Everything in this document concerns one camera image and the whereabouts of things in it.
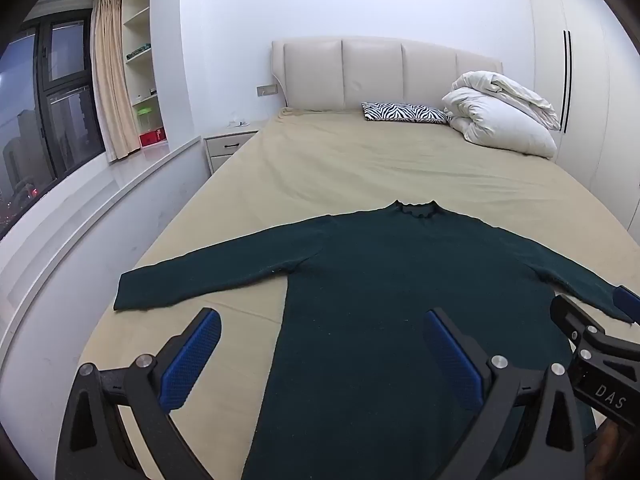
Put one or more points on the white window ledge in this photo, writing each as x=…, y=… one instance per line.
x=90, y=200

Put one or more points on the cream padded headboard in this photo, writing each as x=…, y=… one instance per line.
x=372, y=72

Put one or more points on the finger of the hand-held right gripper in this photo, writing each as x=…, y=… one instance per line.
x=570, y=317
x=629, y=304

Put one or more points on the red box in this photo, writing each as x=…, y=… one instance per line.
x=151, y=137

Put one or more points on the zebra print pillow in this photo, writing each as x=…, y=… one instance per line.
x=405, y=112

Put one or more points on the green lidded container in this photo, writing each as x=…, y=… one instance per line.
x=146, y=119

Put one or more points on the dark framed window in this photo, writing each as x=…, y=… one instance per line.
x=30, y=135

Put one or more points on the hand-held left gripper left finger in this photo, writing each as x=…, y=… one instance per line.
x=192, y=360

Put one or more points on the wall socket panel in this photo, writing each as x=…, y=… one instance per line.
x=267, y=90

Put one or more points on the dark green sweater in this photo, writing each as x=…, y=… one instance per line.
x=375, y=310

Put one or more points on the white shelf unit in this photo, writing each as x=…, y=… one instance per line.
x=142, y=25

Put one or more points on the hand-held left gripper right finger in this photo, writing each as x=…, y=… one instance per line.
x=452, y=360

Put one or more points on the white wardrobe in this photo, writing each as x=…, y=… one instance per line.
x=600, y=110

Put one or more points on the beige curtain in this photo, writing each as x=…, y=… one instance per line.
x=112, y=85

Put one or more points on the white nightstand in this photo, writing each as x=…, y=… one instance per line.
x=225, y=150

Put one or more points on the dark green shelf item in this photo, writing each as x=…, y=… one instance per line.
x=138, y=51

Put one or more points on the small white object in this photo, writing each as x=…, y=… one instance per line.
x=238, y=122

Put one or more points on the white folded duvet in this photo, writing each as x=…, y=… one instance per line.
x=500, y=120

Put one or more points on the bed with beige sheet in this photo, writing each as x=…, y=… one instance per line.
x=350, y=160

